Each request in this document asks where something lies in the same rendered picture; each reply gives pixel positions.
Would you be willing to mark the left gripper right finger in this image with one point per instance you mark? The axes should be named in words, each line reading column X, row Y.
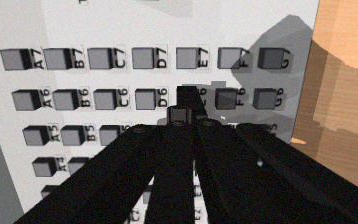
column 302, row 190

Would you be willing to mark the grey cabinet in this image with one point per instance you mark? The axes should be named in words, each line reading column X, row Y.
column 131, row 55

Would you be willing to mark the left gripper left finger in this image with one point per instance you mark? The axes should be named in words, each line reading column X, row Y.
column 106, row 189

